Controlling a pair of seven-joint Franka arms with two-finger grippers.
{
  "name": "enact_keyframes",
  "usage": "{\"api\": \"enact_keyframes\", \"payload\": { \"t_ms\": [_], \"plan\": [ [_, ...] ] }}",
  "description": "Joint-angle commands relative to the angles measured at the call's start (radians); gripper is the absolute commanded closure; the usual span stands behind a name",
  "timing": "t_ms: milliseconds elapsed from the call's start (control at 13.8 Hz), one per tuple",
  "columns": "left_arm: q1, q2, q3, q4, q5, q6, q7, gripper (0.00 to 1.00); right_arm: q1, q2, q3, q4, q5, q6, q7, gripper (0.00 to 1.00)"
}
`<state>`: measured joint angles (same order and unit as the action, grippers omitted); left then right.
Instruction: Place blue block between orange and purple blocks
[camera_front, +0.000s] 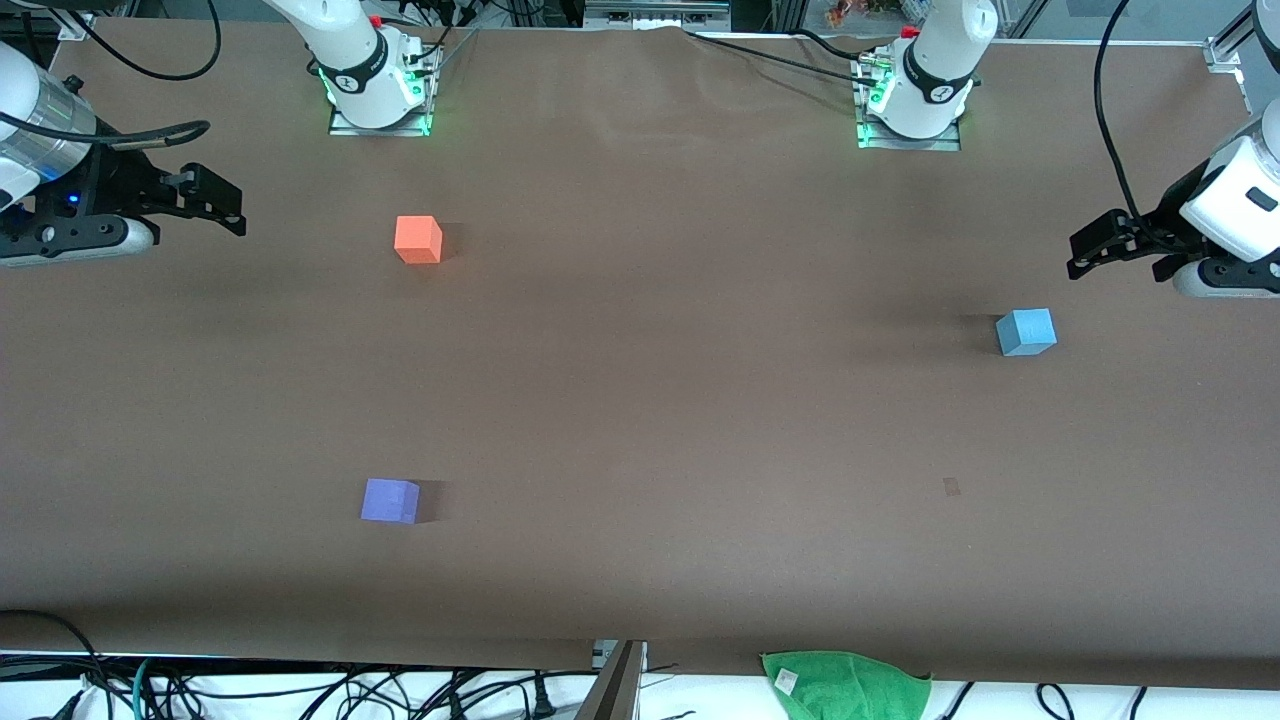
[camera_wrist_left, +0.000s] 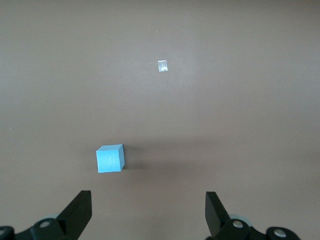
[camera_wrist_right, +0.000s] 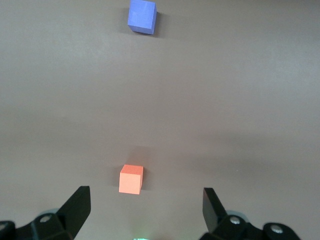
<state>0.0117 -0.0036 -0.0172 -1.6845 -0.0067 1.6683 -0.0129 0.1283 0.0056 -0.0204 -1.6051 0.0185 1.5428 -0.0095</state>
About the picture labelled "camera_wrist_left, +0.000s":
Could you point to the blue foam block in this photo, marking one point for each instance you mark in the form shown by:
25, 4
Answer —
110, 160

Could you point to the clear tape patch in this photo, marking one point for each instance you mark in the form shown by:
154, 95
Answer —
162, 66

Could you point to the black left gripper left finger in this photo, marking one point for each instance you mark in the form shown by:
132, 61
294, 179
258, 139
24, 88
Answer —
75, 215

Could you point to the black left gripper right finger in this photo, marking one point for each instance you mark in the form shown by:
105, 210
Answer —
217, 217

